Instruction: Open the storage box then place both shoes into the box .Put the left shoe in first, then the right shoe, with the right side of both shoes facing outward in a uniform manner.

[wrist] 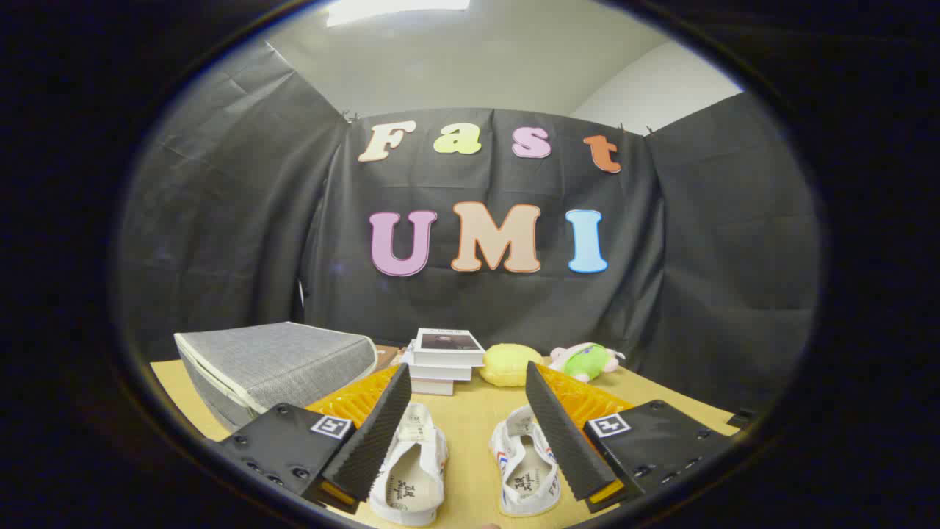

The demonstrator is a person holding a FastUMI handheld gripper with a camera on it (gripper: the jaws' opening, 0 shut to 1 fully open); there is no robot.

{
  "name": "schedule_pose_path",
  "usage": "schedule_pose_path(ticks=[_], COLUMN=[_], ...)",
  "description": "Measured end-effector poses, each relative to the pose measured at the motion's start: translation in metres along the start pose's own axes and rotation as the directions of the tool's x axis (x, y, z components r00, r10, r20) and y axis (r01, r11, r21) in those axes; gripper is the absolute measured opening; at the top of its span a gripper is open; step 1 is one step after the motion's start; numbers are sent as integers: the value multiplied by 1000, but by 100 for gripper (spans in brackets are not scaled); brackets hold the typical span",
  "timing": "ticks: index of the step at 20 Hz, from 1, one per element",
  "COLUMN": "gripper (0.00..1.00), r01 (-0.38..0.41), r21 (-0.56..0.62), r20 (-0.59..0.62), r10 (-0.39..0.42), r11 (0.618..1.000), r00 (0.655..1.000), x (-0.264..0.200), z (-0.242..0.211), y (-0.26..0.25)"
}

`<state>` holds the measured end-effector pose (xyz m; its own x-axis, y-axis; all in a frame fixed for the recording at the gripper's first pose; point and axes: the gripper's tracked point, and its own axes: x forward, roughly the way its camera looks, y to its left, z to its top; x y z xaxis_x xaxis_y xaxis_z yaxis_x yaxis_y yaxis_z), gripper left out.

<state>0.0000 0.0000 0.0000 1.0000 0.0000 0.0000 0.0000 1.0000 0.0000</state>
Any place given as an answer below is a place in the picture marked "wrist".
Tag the white paperback book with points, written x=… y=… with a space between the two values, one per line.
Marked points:
x=440 y=372

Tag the black table clamp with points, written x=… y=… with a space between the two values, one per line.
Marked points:
x=742 y=419

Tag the pink plush toy green shorts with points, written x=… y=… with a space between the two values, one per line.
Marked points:
x=587 y=360

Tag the white canvas shoe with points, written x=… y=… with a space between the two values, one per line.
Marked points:
x=525 y=477
x=415 y=470

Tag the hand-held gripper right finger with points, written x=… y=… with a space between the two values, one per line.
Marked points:
x=562 y=433

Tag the yellow plush toy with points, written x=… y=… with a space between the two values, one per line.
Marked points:
x=507 y=365

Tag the white portrait cover book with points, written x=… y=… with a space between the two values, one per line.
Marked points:
x=448 y=345

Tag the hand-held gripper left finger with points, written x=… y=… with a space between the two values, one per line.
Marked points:
x=378 y=433

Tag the grey fabric storage box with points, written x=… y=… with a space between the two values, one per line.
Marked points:
x=279 y=360

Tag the black backdrop cloth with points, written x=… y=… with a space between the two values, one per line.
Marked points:
x=220 y=220

